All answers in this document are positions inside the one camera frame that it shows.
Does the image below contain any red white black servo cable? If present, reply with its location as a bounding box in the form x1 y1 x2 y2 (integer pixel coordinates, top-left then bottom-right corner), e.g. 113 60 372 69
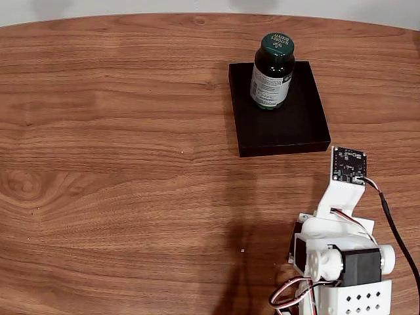
330 207 379 245
268 276 329 311

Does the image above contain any dark green pill bottle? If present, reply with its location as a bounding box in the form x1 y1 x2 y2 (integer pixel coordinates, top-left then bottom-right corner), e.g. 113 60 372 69
249 31 295 110

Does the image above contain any black camera cable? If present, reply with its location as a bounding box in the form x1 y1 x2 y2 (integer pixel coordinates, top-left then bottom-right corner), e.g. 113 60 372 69
356 177 420 290

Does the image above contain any camera board on white mount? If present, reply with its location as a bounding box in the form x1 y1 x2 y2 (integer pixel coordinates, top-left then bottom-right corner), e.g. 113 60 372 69
315 146 368 220

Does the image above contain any black shallow box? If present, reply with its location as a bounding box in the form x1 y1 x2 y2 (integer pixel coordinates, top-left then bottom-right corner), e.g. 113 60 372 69
228 61 331 158

